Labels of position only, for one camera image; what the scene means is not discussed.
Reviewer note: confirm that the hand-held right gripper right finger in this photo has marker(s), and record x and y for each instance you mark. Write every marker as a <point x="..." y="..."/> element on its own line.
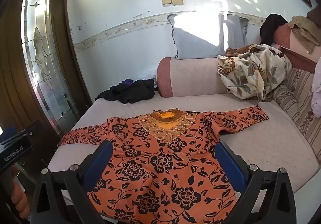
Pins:
<point x="230" y="166"/>

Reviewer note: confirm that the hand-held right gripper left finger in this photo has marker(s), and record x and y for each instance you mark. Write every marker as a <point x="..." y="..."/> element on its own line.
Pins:
<point x="98" y="163"/>

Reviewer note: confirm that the orange floral shirt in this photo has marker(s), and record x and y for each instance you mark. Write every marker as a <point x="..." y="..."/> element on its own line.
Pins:
<point x="160" y="163"/>

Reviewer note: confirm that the black clothes pile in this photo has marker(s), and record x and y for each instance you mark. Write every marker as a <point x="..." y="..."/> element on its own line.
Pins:
<point x="135" y="91"/>

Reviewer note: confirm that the person's left hand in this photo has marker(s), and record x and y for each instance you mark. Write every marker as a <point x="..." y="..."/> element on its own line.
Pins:
<point x="19" y="196"/>

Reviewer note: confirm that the purple cloth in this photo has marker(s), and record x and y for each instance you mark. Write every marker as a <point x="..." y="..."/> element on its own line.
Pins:
<point x="126" y="82"/>

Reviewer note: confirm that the wooden stained glass door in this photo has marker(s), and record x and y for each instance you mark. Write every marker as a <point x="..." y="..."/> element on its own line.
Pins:
<point x="37" y="51"/>

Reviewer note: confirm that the cream floral blanket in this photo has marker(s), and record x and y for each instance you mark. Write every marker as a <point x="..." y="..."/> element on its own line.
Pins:
<point x="255" y="73"/>

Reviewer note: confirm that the pink quilted sofa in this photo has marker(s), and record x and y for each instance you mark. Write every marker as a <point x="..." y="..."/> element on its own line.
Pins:
<point x="195" y="76"/>

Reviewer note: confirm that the white cloth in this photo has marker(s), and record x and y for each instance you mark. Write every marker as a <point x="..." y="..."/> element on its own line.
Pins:
<point x="316" y="88"/>

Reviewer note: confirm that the large grey pillow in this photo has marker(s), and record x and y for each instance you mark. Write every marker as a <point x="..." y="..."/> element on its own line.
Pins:
<point x="198" y="38"/>

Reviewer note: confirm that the narrow grey pillow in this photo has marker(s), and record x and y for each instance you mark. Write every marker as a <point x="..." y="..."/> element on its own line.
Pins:
<point x="237" y="33"/>

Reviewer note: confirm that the black cloth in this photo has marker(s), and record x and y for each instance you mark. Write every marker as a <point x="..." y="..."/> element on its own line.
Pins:
<point x="272" y="27"/>

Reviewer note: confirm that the beige fleece garment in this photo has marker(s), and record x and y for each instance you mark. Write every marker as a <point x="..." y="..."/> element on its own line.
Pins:
<point x="304" y="29"/>

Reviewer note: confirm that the brown cloth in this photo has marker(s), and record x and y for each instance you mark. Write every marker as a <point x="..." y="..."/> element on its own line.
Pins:
<point x="315" y="15"/>

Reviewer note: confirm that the yellowed wall switch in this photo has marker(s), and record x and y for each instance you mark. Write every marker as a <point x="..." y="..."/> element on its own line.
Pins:
<point x="166" y="1"/>
<point x="177" y="0"/>

